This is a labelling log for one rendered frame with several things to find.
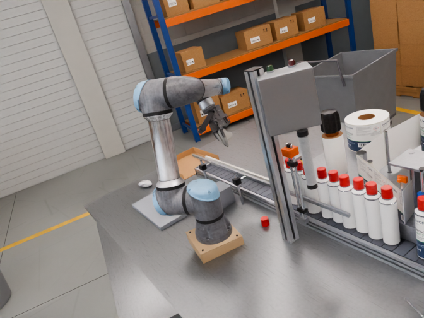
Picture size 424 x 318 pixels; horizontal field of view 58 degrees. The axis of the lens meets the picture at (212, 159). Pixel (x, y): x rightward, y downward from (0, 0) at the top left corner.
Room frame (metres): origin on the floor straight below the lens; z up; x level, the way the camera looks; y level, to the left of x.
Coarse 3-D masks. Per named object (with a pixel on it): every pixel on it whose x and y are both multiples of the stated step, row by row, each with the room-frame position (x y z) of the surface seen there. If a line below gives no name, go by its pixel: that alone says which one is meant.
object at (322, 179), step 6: (318, 168) 1.23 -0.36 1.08; (324, 168) 1.22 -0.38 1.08; (318, 174) 1.22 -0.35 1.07; (324, 174) 1.21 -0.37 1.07; (318, 180) 1.22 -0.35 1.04; (324, 180) 1.21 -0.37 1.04; (318, 186) 1.22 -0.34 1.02; (324, 186) 1.20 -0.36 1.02; (318, 192) 1.23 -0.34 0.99; (324, 192) 1.20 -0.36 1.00; (324, 198) 1.20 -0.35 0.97; (330, 204) 1.20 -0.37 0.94; (324, 210) 1.21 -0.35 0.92; (324, 216) 1.21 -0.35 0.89; (330, 216) 1.20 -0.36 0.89
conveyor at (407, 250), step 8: (208, 168) 1.97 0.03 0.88; (216, 168) 1.94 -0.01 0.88; (216, 176) 1.85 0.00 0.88; (224, 176) 1.82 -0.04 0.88; (232, 176) 1.79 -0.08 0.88; (240, 176) 1.76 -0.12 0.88; (240, 184) 1.68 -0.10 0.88; (248, 184) 1.65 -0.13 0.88; (256, 184) 1.63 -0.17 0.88; (256, 192) 1.55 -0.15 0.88; (264, 192) 1.53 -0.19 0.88; (272, 200) 1.46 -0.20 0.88; (296, 208) 1.34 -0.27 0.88; (312, 216) 1.25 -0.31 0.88; (320, 216) 1.24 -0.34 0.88; (328, 224) 1.18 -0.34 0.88; (336, 224) 1.16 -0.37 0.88; (352, 232) 1.09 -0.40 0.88; (368, 240) 1.03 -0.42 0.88; (376, 240) 1.02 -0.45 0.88; (384, 248) 0.98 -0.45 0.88; (392, 248) 0.96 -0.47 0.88; (400, 248) 0.95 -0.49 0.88; (408, 248) 0.94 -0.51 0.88; (416, 248) 0.93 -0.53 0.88; (408, 256) 0.91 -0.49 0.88; (416, 256) 0.90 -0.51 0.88
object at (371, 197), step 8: (368, 184) 1.04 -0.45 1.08; (376, 184) 1.03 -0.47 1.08; (368, 192) 1.03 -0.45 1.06; (376, 192) 1.03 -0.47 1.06; (368, 200) 1.02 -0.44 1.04; (376, 200) 1.02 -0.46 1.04; (368, 208) 1.03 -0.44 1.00; (376, 208) 1.02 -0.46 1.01; (368, 216) 1.03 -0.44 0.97; (376, 216) 1.02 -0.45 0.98; (368, 224) 1.04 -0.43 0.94; (376, 224) 1.02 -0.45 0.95; (368, 232) 1.04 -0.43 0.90; (376, 232) 1.02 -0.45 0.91
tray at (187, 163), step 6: (186, 150) 2.38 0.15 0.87; (192, 150) 2.40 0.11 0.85; (198, 150) 2.35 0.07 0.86; (180, 156) 2.35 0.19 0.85; (186, 156) 2.36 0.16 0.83; (192, 156) 2.33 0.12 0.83; (204, 156) 2.27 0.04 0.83; (210, 156) 2.22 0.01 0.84; (216, 156) 2.15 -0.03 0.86; (180, 162) 2.29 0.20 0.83; (186, 162) 2.26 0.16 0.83; (192, 162) 2.23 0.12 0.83; (198, 162) 2.21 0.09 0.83; (204, 162) 2.18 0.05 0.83; (180, 168) 2.19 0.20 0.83; (186, 168) 2.16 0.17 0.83; (192, 168) 2.14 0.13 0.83; (180, 174) 2.04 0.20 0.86; (186, 174) 2.08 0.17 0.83; (192, 174) 2.06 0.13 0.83
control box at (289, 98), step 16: (304, 64) 1.18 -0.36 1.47; (272, 80) 1.15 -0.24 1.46; (288, 80) 1.14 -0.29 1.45; (304, 80) 1.14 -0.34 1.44; (272, 96) 1.15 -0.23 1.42; (288, 96) 1.14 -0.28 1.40; (304, 96) 1.14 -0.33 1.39; (272, 112) 1.15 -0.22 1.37; (288, 112) 1.14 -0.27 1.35; (304, 112) 1.14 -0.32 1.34; (272, 128) 1.15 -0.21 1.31; (288, 128) 1.15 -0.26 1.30; (304, 128) 1.14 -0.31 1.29
